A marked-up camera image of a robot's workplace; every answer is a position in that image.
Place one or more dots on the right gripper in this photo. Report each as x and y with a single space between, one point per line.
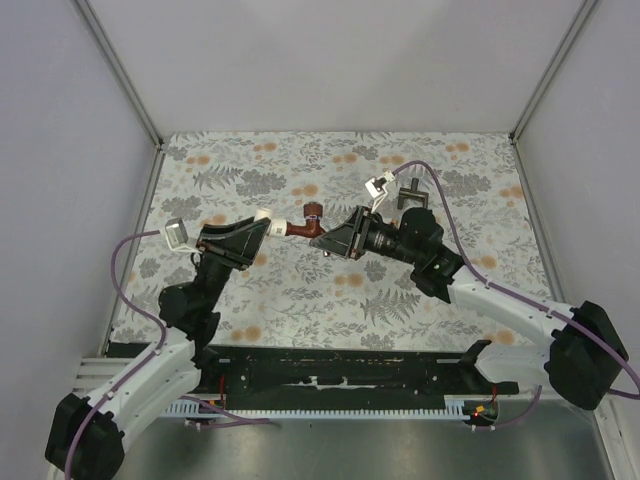
350 237

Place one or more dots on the white pipe elbow fitting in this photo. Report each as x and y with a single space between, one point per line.
278 226

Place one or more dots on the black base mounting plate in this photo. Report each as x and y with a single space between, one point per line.
289 378

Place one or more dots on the left aluminium frame post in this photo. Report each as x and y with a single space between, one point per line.
106 48

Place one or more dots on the grey metal faucet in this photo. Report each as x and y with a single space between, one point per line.
412 194

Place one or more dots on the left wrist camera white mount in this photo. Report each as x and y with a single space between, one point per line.
177 238

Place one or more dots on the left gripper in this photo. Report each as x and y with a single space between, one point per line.
235 245

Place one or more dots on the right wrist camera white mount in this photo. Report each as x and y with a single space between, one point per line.
377 188

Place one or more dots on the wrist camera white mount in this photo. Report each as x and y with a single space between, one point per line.
377 188
177 238

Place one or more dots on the brown faucet with chrome cap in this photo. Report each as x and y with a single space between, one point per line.
312 228

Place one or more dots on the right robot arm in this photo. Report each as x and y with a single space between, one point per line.
575 351

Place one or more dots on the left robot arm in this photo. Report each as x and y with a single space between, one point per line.
91 435

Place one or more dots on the floral patterned table mat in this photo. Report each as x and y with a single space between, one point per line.
293 296

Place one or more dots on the aluminium frame post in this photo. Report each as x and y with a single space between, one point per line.
570 38
106 48

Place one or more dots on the white slotted cable duct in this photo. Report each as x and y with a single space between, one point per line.
452 410

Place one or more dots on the aluminium rail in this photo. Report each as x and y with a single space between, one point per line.
94 372

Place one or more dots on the right aluminium frame post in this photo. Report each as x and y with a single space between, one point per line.
570 38

